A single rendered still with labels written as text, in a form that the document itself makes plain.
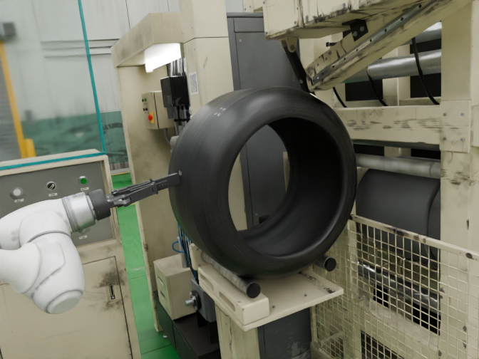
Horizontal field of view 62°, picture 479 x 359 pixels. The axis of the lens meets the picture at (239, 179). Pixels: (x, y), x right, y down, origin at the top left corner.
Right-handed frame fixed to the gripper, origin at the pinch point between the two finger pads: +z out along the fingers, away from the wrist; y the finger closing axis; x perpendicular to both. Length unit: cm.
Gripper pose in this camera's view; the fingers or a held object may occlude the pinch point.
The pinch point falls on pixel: (166, 181)
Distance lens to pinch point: 110.5
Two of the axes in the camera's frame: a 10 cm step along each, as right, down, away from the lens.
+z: 8.6, -3.1, 3.9
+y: -4.5, -1.4, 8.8
